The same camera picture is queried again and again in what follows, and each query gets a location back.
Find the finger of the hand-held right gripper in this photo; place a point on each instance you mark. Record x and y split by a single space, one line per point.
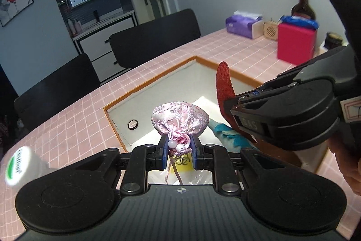
265 91
251 116

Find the pink checkered tablecloth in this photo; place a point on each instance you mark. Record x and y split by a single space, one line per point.
84 122

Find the pink brocade pouch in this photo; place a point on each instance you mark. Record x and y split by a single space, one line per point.
177 116

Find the black chair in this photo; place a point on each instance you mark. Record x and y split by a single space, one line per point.
50 88
155 37

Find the orange cardboard box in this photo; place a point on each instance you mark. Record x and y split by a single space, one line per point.
169 85

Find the clear plastic bag yellow label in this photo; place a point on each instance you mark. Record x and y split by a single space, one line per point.
197 177

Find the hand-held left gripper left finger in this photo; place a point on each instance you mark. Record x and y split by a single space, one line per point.
163 152

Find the round-grille wooden box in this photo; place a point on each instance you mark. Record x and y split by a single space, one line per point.
271 30

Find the red box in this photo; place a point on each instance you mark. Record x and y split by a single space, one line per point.
296 44

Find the black cup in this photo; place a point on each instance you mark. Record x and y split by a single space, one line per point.
96 16

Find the white green-label bottle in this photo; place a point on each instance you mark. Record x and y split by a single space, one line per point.
25 166

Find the dark jar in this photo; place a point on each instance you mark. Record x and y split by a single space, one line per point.
335 41

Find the purple tissue pack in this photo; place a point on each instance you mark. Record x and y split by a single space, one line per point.
239 25

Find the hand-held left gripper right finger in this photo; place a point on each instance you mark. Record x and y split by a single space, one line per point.
196 155

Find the red knit glove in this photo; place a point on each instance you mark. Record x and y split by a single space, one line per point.
224 83

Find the white drawer cabinet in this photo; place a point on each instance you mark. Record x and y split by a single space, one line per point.
98 43

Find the pale counter bottle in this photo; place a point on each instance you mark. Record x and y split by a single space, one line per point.
70 27
77 26

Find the blue packet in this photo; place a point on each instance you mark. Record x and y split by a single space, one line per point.
300 22

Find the brown glass bottle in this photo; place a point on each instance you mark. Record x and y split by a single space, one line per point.
303 6

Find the person's right hand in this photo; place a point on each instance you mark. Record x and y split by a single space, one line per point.
349 167

